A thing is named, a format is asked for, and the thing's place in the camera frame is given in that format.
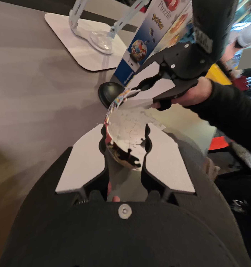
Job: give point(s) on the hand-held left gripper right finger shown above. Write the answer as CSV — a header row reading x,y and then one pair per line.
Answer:
x,y
169,164

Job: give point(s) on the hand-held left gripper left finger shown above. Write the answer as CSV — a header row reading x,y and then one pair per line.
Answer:
x,y
83,158

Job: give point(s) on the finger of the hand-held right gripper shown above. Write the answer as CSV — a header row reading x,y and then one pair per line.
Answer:
x,y
149,72
156,89

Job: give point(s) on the partly built puzzle ball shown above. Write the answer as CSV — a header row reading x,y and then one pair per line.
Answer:
x,y
127,125

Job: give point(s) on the person's right forearm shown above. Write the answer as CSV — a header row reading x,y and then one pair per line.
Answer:
x,y
231,112

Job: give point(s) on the blue puzzle box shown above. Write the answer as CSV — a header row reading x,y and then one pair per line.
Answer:
x,y
150,35

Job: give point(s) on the black round ball stand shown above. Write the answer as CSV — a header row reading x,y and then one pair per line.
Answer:
x,y
108,92

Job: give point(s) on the person's right hand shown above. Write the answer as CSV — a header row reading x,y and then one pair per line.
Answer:
x,y
196,93

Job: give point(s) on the person's left hand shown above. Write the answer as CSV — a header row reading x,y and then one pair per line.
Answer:
x,y
115,198

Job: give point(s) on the red object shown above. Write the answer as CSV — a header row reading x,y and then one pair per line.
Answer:
x,y
219,142

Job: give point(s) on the white jointed holder stand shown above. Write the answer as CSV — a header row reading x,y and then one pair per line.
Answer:
x,y
100,39

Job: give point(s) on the black office chair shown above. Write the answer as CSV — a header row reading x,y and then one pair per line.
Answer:
x,y
244,166

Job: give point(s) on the white square base plate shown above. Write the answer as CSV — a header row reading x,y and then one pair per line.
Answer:
x,y
75,45

